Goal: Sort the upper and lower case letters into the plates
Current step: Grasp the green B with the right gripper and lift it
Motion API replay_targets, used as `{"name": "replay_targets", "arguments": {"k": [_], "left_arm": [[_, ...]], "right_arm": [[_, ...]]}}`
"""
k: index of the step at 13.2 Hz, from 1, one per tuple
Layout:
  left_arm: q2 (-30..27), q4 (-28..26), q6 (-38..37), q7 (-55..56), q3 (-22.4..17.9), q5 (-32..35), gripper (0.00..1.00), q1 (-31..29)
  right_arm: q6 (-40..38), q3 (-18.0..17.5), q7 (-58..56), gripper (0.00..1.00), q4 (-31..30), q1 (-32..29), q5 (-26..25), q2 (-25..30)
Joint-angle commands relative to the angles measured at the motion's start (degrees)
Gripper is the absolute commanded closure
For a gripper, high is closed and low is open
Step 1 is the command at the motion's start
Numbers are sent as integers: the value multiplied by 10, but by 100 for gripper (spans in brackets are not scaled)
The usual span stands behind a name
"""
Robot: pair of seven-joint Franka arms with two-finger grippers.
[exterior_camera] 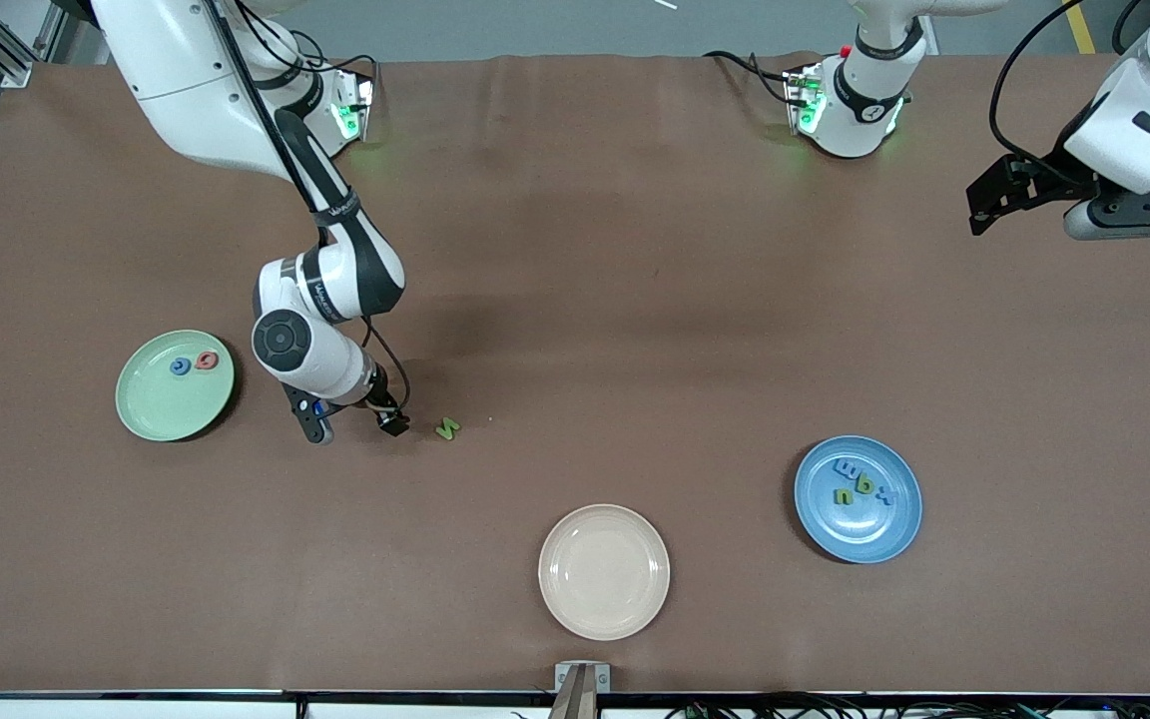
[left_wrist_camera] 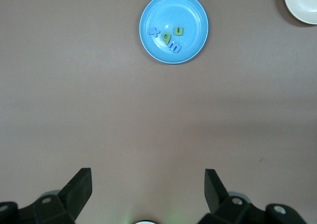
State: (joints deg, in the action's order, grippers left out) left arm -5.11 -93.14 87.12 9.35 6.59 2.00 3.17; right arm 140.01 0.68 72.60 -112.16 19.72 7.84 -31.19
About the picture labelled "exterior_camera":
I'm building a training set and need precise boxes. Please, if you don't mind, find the beige plate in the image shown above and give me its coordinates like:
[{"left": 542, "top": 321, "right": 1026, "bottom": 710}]
[{"left": 538, "top": 503, "right": 672, "bottom": 642}]

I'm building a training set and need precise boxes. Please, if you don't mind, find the metal base bracket with LEDs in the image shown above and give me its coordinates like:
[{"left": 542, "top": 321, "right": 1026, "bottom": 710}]
[
  {"left": 785, "top": 65, "right": 828, "bottom": 136},
  {"left": 327, "top": 68, "right": 377, "bottom": 146}
]

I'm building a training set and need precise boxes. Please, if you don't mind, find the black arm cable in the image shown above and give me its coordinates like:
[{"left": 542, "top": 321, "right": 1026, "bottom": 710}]
[
  {"left": 201, "top": 0, "right": 412, "bottom": 405},
  {"left": 989, "top": 0, "right": 1125, "bottom": 186}
]

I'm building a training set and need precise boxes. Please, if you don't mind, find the blue plate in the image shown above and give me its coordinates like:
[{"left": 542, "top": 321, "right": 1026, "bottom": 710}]
[{"left": 794, "top": 435, "right": 923, "bottom": 565}]

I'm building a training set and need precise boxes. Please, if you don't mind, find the black base power cable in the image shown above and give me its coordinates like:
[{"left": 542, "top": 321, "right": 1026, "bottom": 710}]
[
  {"left": 307, "top": 48, "right": 381, "bottom": 83},
  {"left": 703, "top": 50, "right": 801, "bottom": 106}
]

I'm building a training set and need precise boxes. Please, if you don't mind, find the brown table cover sheet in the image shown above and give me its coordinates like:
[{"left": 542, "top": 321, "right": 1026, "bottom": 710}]
[{"left": 0, "top": 52, "right": 1150, "bottom": 697}]

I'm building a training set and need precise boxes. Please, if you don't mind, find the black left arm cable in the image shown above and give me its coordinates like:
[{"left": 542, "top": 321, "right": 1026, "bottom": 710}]
[{"left": 989, "top": 0, "right": 1125, "bottom": 186}]

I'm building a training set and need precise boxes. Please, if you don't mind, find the light green plate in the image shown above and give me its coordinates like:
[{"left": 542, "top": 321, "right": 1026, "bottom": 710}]
[{"left": 115, "top": 330, "right": 237, "bottom": 442}]

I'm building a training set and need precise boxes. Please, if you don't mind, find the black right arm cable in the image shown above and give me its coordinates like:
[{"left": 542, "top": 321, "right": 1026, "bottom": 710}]
[{"left": 201, "top": 0, "right": 412, "bottom": 405}]

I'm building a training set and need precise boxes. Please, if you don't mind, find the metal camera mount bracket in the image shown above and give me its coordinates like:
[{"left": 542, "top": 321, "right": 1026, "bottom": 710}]
[{"left": 550, "top": 661, "right": 613, "bottom": 719}]

